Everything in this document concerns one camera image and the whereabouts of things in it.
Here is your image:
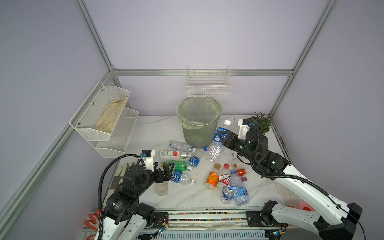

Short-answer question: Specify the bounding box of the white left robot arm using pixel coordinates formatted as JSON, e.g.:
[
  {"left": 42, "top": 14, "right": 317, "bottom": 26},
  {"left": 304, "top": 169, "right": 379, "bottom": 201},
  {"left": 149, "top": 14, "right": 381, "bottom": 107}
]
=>
[{"left": 95, "top": 163, "right": 175, "bottom": 240}]

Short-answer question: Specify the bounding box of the potted green succulent plant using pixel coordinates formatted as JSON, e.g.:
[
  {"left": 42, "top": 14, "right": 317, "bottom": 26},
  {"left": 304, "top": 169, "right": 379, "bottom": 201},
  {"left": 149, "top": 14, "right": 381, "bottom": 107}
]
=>
[{"left": 251, "top": 113, "right": 272, "bottom": 135}]

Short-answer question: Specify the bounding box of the orange label bottle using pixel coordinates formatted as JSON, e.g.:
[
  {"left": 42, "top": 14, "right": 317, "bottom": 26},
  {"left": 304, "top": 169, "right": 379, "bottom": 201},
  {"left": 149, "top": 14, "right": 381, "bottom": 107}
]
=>
[{"left": 205, "top": 164, "right": 221, "bottom": 190}]

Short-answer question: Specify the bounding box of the large crushed blue label bottle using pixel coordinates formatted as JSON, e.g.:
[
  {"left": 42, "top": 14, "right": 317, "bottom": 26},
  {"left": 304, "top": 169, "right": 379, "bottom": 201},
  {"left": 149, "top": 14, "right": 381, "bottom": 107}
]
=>
[{"left": 230, "top": 170, "right": 250, "bottom": 206}]

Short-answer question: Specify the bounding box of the clear crushed bottle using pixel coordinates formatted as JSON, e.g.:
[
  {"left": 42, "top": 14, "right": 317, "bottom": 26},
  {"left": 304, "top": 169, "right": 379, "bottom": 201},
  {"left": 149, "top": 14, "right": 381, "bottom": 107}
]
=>
[{"left": 169, "top": 141, "right": 196, "bottom": 153}]

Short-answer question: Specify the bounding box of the pink watering can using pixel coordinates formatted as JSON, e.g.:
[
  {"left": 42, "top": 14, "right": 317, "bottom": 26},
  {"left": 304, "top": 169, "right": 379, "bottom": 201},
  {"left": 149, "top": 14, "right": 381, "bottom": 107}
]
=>
[{"left": 295, "top": 201, "right": 316, "bottom": 212}]

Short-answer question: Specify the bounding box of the small red cap bottle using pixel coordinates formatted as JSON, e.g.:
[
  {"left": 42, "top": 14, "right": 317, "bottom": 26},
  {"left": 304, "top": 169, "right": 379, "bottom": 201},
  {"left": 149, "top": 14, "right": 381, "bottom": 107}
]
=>
[{"left": 236, "top": 169, "right": 246, "bottom": 176}]

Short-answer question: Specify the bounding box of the green soda bottle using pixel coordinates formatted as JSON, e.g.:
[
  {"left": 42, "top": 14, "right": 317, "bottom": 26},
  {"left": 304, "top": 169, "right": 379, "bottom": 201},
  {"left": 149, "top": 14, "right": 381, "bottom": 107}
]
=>
[{"left": 161, "top": 160, "right": 188, "bottom": 172}]

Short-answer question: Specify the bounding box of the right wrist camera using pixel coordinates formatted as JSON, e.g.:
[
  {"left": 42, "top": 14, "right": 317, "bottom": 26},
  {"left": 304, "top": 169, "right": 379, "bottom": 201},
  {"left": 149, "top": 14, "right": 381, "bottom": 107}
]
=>
[{"left": 238, "top": 118, "right": 254, "bottom": 140}]

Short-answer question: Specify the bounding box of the clear jar brown residue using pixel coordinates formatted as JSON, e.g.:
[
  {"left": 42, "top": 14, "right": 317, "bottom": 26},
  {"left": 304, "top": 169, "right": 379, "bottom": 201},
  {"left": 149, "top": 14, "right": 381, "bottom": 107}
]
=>
[{"left": 230, "top": 158, "right": 243, "bottom": 170}]

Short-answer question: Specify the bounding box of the white two-tier mesh shelf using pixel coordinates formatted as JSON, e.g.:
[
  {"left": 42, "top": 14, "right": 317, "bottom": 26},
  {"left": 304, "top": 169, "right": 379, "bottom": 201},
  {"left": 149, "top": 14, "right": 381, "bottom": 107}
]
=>
[{"left": 69, "top": 82, "right": 139, "bottom": 159}]

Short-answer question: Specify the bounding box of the beige cloth in shelf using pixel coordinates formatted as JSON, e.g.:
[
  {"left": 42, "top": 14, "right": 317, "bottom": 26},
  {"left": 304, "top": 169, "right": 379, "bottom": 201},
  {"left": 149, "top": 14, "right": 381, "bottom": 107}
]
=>
[{"left": 94, "top": 97, "right": 128, "bottom": 134}]

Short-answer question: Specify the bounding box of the small blue label bottle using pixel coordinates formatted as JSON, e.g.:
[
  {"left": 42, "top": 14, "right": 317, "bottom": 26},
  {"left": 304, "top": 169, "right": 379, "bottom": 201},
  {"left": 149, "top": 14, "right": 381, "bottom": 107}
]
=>
[{"left": 187, "top": 156, "right": 200, "bottom": 172}]

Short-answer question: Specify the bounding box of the blue label bottle near bin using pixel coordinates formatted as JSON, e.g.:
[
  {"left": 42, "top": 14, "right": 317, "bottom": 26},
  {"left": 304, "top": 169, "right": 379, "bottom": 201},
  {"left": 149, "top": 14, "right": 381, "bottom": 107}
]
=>
[{"left": 193, "top": 147, "right": 208, "bottom": 160}]

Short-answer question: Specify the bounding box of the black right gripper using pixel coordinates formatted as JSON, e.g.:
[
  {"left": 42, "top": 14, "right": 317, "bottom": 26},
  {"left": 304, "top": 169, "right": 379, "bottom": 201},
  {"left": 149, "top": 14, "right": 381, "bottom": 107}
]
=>
[{"left": 215, "top": 129, "right": 257, "bottom": 164}]

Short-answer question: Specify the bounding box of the orange white work glove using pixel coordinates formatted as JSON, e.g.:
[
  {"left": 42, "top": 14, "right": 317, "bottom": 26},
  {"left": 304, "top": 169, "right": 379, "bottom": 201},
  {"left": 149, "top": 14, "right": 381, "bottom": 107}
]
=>
[{"left": 82, "top": 210, "right": 100, "bottom": 240}]

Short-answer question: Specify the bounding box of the clear bottle blue label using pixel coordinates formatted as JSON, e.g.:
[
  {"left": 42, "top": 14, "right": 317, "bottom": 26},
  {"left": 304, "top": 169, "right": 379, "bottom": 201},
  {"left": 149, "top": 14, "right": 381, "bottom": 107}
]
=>
[{"left": 171, "top": 171, "right": 196, "bottom": 185}]

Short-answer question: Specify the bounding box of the clear empty bottle green cap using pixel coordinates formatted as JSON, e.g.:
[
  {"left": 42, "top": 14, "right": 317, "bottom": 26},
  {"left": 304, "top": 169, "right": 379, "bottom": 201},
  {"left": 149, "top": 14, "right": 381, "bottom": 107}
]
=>
[{"left": 156, "top": 181, "right": 169, "bottom": 196}]

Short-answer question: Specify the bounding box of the tall blue label water bottle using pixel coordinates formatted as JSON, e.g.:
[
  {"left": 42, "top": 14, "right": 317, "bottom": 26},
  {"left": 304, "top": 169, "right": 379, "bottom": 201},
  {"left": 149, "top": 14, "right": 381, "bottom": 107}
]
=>
[{"left": 206, "top": 120, "right": 232, "bottom": 164}]

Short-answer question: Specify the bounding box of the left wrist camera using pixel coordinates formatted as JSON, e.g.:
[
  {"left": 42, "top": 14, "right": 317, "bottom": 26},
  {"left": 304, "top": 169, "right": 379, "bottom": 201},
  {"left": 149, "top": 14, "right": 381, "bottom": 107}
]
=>
[{"left": 141, "top": 150, "right": 156, "bottom": 172}]

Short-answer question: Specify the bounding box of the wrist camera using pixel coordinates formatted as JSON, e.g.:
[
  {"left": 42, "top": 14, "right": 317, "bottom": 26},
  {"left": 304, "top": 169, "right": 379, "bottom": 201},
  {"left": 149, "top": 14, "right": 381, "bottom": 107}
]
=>
[
  {"left": 141, "top": 150, "right": 156, "bottom": 172},
  {"left": 238, "top": 118, "right": 254, "bottom": 140}
]

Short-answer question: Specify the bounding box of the green lined trash bin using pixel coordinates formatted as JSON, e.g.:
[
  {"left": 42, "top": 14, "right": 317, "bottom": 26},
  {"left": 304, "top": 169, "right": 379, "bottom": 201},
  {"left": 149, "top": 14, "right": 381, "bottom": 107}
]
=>
[{"left": 176, "top": 97, "right": 223, "bottom": 148}]

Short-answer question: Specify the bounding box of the short bottle blue white cap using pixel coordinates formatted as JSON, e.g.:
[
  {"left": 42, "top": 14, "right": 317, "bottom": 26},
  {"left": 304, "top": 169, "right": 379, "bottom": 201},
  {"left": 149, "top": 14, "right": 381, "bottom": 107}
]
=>
[{"left": 221, "top": 185, "right": 234, "bottom": 204}]

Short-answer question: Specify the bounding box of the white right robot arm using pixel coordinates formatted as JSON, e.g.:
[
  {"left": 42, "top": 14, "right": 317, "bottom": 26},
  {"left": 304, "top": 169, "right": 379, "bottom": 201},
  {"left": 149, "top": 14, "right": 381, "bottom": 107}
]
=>
[{"left": 218, "top": 129, "right": 363, "bottom": 240}]

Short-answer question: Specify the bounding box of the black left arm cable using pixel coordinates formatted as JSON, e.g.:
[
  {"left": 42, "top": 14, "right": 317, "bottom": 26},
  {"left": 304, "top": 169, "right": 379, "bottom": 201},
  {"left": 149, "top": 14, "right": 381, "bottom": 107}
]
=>
[{"left": 98, "top": 153, "right": 142, "bottom": 239}]

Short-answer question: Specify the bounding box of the white wire wall basket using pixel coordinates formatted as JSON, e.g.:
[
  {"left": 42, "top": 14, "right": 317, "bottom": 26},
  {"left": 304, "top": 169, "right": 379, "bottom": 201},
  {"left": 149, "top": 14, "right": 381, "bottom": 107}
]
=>
[{"left": 187, "top": 65, "right": 232, "bottom": 97}]

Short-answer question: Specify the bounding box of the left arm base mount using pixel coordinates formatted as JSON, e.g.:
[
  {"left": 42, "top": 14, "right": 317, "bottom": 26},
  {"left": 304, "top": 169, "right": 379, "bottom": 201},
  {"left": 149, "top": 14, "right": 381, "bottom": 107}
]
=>
[{"left": 127, "top": 212, "right": 169, "bottom": 229}]

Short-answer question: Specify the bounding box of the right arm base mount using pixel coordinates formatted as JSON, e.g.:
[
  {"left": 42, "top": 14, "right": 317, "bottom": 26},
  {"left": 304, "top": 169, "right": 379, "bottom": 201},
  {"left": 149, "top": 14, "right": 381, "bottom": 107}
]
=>
[{"left": 246, "top": 211, "right": 285, "bottom": 228}]

